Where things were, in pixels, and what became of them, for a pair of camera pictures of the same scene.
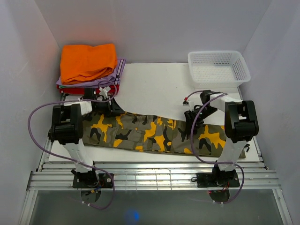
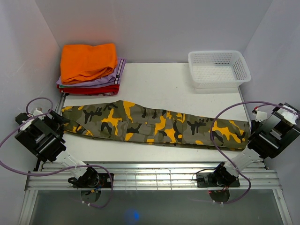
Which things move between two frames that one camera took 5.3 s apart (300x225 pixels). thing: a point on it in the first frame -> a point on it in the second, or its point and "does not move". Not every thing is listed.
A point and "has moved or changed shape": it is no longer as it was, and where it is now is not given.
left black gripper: (113, 110) -> (56, 123)
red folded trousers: (68, 90) does not move
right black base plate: (226, 179) does not move
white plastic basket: (214, 69) does not move
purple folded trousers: (114, 78) does not move
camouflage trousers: (139, 131) has moved or changed shape
